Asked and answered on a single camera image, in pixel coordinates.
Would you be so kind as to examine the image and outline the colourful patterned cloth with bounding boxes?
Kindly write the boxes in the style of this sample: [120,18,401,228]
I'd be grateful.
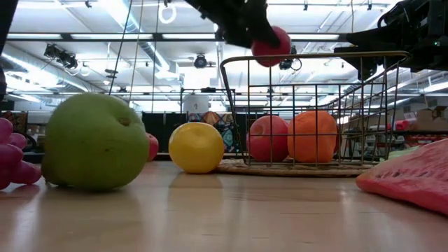
[188,111,246,153]

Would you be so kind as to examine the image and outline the shelf with red bins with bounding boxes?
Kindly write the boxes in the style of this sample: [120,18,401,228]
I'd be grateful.
[388,118,448,148]

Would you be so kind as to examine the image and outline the cardboard boxes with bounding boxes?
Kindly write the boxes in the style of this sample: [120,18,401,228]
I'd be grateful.
[416,106,448,132]

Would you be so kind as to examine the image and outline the black overhead rig beam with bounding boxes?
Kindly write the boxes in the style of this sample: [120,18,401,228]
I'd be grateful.
[3,32,351,42]

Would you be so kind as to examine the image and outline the orange fruit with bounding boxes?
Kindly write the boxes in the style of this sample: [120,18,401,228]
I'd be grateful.
[286,110,340,165]

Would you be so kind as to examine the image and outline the black camera with cable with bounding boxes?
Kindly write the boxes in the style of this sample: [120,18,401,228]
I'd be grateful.
[278,44,302,71]

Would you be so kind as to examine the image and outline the green pear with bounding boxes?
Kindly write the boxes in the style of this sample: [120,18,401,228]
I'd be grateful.
[41,92,151,192]

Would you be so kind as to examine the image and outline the peach apple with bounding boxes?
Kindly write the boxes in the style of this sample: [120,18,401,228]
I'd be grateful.
[246,114,291,163]

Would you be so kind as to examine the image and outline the watermelon slice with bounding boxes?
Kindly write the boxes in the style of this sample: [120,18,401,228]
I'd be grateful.
[355,139,448,216]

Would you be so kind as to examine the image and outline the round black overhead camera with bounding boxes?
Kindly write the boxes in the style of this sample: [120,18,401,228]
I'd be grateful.
[193,54,209,69]

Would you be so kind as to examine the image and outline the round woven placemat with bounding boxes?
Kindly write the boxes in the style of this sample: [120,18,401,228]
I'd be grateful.
[213,159,377,179]

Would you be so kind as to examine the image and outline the white cylindrical container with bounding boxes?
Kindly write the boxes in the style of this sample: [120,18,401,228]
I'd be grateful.
[183,93,210,113]

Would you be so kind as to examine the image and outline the black ceiling fixture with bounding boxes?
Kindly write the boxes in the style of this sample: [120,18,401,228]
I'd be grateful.
[43,43,78,70]

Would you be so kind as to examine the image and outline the red-orange apple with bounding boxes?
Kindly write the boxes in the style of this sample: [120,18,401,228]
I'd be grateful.
[146,132,160,162]

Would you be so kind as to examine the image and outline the yellow lemon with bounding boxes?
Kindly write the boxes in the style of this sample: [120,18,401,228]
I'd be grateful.
[168,121,225,175]

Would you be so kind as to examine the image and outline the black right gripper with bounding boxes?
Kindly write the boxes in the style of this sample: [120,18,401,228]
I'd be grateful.
[333,0,435,81]

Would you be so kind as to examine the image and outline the purple grape bunch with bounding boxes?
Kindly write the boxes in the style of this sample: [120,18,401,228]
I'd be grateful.
[0,118,43,192]

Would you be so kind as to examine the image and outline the white hanging ring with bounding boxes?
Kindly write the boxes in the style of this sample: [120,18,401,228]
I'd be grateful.
[157,0,178,25]

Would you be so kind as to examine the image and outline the red apple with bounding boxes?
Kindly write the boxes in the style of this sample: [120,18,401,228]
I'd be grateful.
[251,25,293,68]

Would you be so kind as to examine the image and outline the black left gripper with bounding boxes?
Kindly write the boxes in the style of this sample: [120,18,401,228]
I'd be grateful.
[185,0,281,50]

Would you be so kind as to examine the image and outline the bronze wire basket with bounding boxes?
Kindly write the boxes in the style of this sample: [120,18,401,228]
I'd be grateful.
[219,50,411,167]

